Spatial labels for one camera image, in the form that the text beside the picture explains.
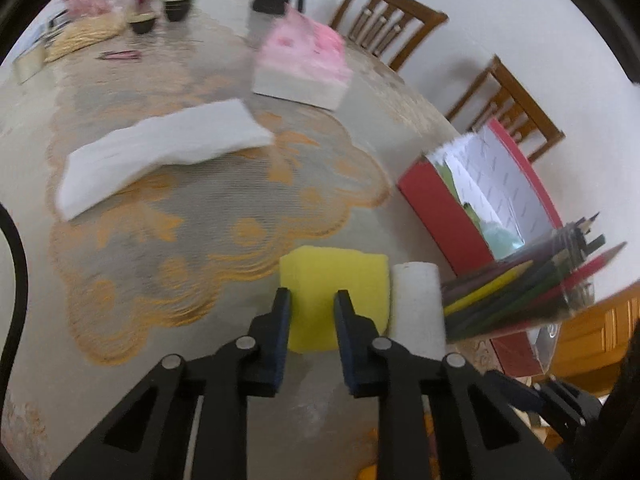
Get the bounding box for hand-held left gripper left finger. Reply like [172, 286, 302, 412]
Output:
[50, 287, 293, 480]

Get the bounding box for white folded towel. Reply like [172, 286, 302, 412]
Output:
[55, 98, 275, 222]
[389, 261, 447, 358]

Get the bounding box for dark ceramic bowl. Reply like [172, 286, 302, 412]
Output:
[126, 10, 160, 36]
[162, 0, 193, 23]

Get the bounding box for wooden chair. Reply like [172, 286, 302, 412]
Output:
[328, 0, 449, 72]
[445, 54, 566, 163]

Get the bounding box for yellow sponge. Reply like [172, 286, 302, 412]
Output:
[278, 246, 390, 354]

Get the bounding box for lace tablecloth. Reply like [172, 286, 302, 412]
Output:
[0, 0, 501, 480]

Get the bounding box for wooden cabinet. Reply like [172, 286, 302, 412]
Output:
[545, 295, 640, 396]

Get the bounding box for pink tissue pack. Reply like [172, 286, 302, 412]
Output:
[251, 7, 354, 111]

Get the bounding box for clear pencil holder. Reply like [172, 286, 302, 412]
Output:
[445, 230, 596, 373]

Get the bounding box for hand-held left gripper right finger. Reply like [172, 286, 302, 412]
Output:
[333, 289, 571, 480]

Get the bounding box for bag of beans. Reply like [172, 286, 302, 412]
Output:
[45, 12, 128, 63]

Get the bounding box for black cable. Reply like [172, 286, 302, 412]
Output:
[0, 202, 29, 411]

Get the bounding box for red cardboard box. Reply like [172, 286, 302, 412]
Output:
[397, 117, 596, 376]

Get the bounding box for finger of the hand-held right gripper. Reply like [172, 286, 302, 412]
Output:
[484, 369, 550, 415]

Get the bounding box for cup of coloured pencils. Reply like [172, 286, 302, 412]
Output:
[440, 212, 628, 343]

